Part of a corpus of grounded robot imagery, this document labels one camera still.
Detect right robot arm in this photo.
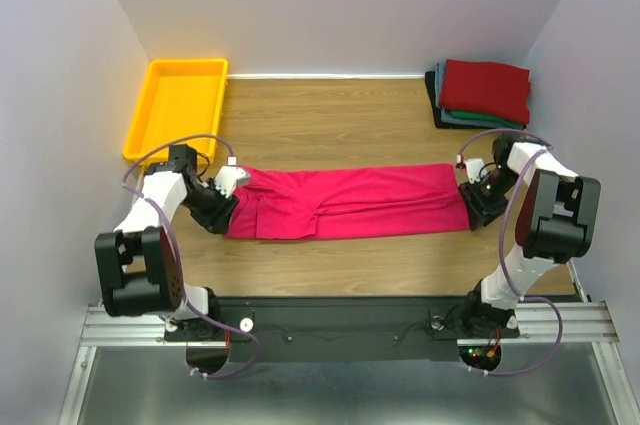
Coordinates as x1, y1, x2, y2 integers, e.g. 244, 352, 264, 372
455, 129, 601, 337

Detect folded black t shirt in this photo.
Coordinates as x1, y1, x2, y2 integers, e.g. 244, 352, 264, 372
424, 71, 524, 130

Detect pink t shirt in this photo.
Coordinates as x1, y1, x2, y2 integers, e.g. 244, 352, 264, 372
225, 163, 470, 240

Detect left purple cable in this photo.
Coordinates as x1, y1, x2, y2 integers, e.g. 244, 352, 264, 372
121, 133, 262, 380

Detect aluminium frame rail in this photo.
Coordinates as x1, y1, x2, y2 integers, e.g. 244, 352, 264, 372
57, 164, 624, 425

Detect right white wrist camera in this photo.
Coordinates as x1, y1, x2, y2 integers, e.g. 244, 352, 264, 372
455, 154, 485, 183

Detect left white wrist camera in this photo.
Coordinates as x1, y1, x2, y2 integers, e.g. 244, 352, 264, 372
213, 165, 251, 198

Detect folded green t shirt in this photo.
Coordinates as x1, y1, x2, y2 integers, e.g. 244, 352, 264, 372
441, 110, 524, 129

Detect yellow plastic tray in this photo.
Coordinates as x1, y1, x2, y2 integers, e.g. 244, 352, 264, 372
122, 58, 228, 164

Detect folded blue grey t shirt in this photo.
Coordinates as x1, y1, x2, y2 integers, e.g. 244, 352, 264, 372
434, 60, 447, 108

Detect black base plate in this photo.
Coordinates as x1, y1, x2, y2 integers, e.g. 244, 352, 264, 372
164, 296, 521, 364

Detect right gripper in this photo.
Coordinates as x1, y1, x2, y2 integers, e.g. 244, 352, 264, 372
456, 165, 521, 229

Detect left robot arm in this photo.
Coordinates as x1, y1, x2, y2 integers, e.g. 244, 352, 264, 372
94, 141, 250, 339

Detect folded red t shirt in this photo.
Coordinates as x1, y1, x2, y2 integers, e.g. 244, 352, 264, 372
438, 59, 531, 126

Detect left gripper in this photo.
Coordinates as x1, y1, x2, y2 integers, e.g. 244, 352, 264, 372
181, 178, 240, 235

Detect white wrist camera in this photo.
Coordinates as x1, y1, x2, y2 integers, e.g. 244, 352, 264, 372
213, 165, 251, 198
455, 154, 485, 183

